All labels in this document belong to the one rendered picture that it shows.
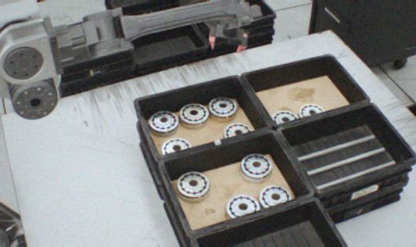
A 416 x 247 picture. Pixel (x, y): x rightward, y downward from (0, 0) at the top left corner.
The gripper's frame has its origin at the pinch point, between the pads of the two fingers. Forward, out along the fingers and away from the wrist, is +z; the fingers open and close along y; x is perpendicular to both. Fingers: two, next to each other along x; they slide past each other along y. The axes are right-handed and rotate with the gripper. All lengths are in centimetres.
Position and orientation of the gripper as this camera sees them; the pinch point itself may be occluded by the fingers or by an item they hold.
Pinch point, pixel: (225, 48)
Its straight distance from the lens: 208.1
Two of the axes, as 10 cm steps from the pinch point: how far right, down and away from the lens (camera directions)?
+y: -9.8, -1.7, -0.7
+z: -1.5, 5.6, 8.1
